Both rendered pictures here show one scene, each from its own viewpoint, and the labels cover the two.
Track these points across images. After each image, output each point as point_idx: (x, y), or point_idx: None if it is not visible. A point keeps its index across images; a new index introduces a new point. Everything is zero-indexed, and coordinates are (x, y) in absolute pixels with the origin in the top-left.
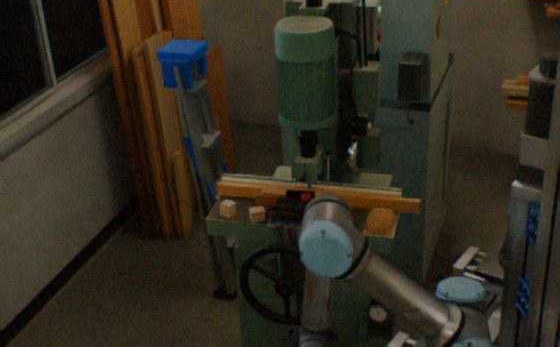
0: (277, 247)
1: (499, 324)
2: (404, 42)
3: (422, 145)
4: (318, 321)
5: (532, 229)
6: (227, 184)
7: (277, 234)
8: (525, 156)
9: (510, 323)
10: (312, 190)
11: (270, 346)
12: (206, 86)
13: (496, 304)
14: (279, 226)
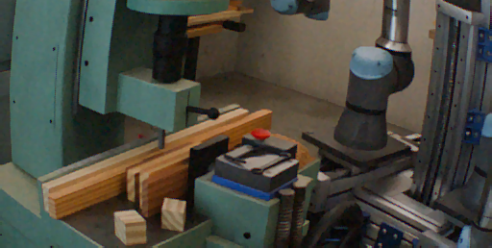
0: (338, 214)
1: (442, 177)
2: None
3: None
4: None
5: (481, 52)
6: (63, 193)
7: (290, 210)
8: None
9: (454, 166)
10: (161, 151)
11: None
12: None
13: (375, 189)
14: (293, 192)
